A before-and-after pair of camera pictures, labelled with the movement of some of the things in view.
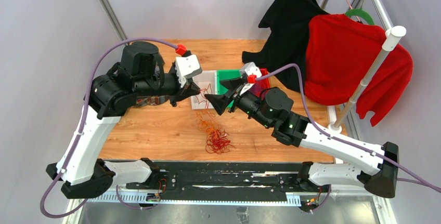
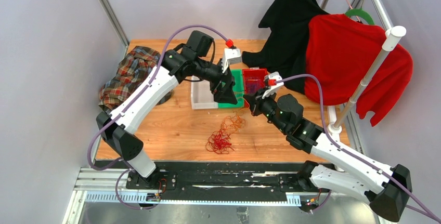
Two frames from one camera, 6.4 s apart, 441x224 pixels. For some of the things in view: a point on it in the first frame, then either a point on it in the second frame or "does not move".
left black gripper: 191,90 to 226,94
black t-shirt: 288,18 does not move
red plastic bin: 262,84 does not move
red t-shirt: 341,54 does not move
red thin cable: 218,142 does not move
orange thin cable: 206,119 to 235,122
